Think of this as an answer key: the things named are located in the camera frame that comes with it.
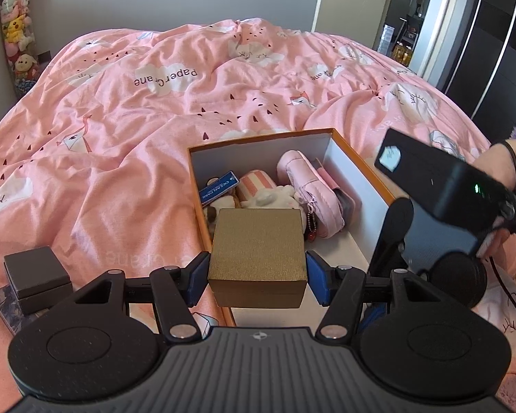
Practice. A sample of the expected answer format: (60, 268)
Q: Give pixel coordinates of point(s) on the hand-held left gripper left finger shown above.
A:
(198, 279)

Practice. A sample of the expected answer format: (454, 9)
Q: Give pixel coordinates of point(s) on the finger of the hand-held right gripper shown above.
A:
(391, 232)

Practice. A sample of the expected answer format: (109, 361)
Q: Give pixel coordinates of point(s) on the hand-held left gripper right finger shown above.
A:
(316, 282)

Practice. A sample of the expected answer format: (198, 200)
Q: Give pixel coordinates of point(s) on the round metal case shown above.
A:
(347, 204)

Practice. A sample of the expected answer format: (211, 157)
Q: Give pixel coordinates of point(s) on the gold box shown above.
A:
(258, 254)

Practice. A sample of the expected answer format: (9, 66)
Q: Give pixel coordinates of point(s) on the white plush toy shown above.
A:
(279, 198)

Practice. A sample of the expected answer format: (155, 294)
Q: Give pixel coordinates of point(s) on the pink pouch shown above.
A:
(309, 185)

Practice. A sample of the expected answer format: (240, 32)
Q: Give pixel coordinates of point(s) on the pink striped plush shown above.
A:
(253, 183)

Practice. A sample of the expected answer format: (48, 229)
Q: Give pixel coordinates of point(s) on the orange cardboard box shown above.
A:
(258, 148)

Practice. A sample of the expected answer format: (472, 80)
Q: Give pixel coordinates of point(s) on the person's right hand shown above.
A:
(494, 163)

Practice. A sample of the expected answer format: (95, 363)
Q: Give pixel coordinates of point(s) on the yellow bottles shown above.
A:
(402, 53)

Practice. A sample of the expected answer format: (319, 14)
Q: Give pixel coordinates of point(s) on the pink printed blanket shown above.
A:
(112, 159)

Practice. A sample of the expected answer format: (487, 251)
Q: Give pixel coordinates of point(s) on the black wardrobe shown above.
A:
(490, 51)

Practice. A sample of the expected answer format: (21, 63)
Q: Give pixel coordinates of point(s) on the small black box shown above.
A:
(34, 273)

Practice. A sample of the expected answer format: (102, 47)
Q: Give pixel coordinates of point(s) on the white door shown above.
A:
(361, 0)

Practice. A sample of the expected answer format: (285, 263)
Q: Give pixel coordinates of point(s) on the clear column of plush toys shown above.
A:
(17, 38)

